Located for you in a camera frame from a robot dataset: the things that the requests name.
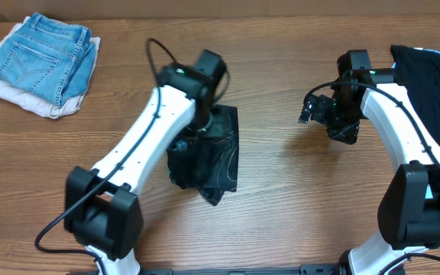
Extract folded blue denim jeans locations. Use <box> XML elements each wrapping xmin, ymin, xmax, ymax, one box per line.
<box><xmin>0</xmin><ymin>12</ymin><xmax>97</xmax><ymax>107</ymax></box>

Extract folded white cloth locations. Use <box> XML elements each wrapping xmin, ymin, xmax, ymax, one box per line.
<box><xmin>0</xmin><ymin>16</ymin><xmax>101</xmax><ymax>119</ymax></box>

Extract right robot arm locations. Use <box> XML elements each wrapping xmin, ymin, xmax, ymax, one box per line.
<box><xmin>299</xmin><ymin>50</ymin><xmax>440</xmax><ymax>274</ymax></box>

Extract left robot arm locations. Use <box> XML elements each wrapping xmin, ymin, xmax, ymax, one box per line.
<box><xmin>63</xmin><ymin>50</ymin><xmax>234</xmax><ymax>274</ymax></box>

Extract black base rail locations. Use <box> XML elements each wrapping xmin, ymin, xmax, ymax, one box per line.
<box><xmin>139</xmin><ymin>264</ymin><xmax>341</xmax><ymax>275</ymax></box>

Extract black printed cycling jersey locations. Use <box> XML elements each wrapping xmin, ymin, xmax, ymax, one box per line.
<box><xmin>167</xmin><ymin>105</ymin><xmax>239</xmax><ymax>206</ymax></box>

